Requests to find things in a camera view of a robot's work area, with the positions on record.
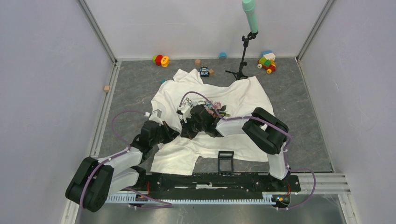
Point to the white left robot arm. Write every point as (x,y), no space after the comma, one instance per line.
(96,179)

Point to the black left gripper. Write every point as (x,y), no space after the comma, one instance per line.
(171,133)

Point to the colourful brick toy car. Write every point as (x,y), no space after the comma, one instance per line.
(267,62)

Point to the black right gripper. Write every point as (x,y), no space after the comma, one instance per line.
(185,131)

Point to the black tripod stand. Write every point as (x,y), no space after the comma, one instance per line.
(245,39)

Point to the white slotted cable duct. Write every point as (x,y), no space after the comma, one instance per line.
(128,197)

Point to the black brooch box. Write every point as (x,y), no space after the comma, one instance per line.
(225,161)

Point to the black blue robot toy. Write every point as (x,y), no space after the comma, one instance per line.
(204,71)

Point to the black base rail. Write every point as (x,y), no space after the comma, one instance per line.
(208,186)

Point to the teal foam microphone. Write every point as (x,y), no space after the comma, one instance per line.
(249,9)

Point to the white floral t-shirt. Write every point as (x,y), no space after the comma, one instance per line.
(240,98)

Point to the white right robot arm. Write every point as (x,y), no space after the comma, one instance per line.
(265,130)

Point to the blue round block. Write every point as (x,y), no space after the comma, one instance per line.
(222,55)

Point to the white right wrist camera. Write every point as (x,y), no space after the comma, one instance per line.
(184,112)

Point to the red yellow green ring toy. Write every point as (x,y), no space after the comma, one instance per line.
(161,60)

